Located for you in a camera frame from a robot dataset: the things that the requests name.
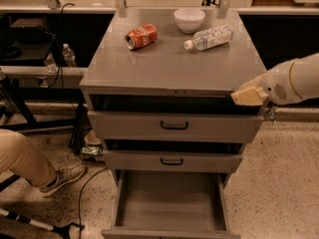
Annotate grey sneaker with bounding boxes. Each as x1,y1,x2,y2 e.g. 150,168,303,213
40,163,86,197

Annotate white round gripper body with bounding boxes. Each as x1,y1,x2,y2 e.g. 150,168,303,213
261,61,302,105

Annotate black floor cable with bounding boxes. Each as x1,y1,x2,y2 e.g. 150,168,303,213
77,166,109,239

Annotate grey metal drawer cabinet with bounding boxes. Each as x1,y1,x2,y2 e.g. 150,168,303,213
79,7,278,187

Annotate green packet on floor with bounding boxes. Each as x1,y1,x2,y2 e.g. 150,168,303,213
80,146,103,161

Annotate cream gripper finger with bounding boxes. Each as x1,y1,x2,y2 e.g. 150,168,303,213
230,74,269,106

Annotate black table frame left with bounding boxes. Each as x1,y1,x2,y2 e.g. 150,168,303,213
0,67,81,132

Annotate clear plastic water bottle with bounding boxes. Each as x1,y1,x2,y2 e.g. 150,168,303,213
183,24,233,51

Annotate small water bottle background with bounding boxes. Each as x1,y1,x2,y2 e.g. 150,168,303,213
62,43,77,68

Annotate black white striped pole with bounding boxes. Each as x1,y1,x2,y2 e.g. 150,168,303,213
0,208,85,239

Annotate grey open bottom drawer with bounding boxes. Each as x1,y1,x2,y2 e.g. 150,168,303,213
102,171,241,239

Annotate grey middle drawer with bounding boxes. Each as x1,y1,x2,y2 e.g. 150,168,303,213
103,150,242,173

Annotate grey top drawer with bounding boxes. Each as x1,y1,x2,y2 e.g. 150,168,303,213
88,112,263,143

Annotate white ceramic bowl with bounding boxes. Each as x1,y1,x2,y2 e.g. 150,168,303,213
173,8,205,33

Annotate person leg beige trousers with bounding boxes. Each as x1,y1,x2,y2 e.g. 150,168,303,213
0,129,57,188

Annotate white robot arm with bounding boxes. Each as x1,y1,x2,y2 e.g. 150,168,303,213
231,54,319,107

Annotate red soda can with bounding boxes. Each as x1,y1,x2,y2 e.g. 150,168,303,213
125,24,158,50

